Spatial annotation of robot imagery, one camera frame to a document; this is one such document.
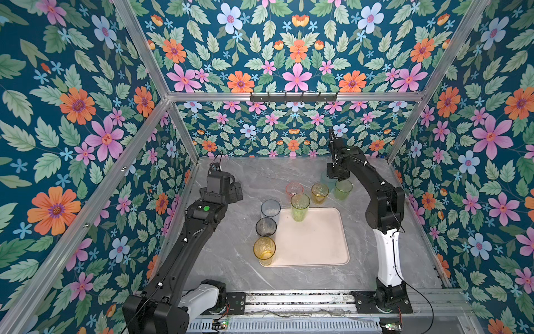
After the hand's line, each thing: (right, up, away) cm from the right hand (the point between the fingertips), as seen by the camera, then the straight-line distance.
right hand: (334, 173), depth 99 cm
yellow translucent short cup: (-7, -10, +3) cm, 12 cm away
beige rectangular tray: (-9, -30, -9) cm, 32 cm away
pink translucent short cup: (-19, -7, +5) cm, 21 cm away
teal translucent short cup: (-3, -4, -2) cm, 6 cm away
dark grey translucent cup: (-32, -23, -13) cm, 42 cm away
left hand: (-46, -4, -23) cm, 52 cm away
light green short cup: (+4, -8, +2) cm, 9 cm away
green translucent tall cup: (-18, -13, -8) cm, 24 cm away
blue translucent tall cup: (-31, -15, -10) cm, 36 cm away
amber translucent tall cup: (-33, -31, -15) cm, 48 cm away
